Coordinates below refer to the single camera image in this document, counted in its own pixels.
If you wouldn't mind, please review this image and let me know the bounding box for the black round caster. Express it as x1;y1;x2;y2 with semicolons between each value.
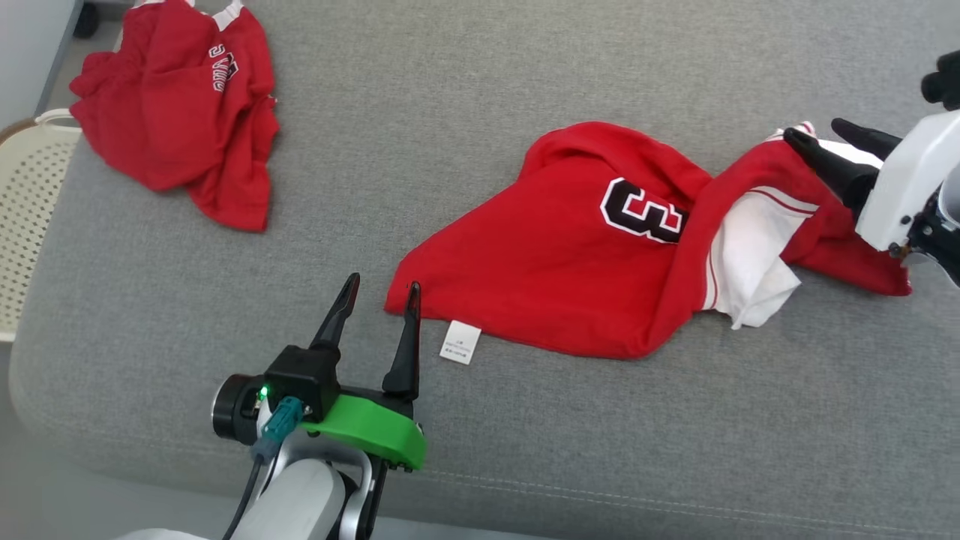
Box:
73;2;101;40

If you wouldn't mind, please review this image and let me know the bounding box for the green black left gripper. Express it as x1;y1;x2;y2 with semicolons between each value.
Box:
300;272;428;473

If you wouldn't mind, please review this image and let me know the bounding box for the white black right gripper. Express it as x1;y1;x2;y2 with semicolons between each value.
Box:
783;109;960;253

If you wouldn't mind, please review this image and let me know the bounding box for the red white number three jersey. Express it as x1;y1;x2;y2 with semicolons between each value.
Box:
384;120;914;366

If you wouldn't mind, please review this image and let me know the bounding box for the cream perforated laundry basket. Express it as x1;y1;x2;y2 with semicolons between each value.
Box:
0;109;82;344

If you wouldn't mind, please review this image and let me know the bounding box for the black cable teal connector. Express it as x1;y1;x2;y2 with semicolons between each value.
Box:
222;397;307;540

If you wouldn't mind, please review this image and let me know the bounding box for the grey fabric sofa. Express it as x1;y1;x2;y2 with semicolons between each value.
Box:
7;0;960;540

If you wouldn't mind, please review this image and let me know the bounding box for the red white lettered jersey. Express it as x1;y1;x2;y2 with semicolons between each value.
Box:
69;0;281;232

